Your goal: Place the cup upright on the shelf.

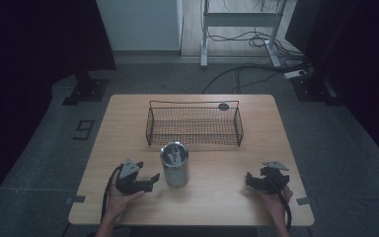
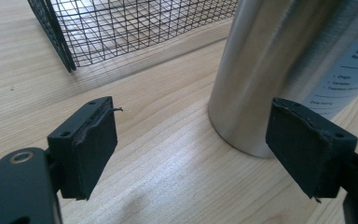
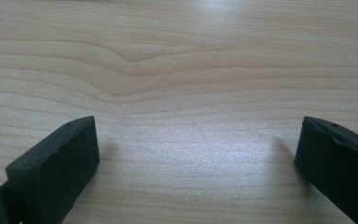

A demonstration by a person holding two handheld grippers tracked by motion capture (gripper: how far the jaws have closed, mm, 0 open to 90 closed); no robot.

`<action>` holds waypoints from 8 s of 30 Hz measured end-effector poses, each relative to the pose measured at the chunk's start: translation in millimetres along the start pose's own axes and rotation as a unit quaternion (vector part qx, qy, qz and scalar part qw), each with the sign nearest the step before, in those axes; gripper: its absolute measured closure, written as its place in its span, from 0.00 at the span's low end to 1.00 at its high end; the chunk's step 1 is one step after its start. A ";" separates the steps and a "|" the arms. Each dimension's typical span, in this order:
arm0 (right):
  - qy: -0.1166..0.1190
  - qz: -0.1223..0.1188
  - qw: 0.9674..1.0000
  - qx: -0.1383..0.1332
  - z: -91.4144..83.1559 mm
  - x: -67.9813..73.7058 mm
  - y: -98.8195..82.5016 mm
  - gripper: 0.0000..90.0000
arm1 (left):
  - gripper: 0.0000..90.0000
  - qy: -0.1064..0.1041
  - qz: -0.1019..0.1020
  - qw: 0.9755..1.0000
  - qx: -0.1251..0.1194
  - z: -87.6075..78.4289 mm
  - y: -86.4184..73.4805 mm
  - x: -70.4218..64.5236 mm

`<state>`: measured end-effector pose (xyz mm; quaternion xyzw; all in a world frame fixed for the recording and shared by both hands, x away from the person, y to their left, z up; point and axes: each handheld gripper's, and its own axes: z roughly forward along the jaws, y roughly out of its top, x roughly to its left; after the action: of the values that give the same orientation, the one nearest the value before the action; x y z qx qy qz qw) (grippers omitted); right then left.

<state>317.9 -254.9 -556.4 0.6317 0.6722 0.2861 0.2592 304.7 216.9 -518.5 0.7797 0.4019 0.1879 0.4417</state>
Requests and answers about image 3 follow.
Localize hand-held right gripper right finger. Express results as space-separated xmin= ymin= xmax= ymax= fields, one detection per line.
xmin=294 ymin=116 xmax=358 ymax=224

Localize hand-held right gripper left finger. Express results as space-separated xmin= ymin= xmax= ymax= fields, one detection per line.
xmin=0 ymin=115 xmax=101 ymax=224

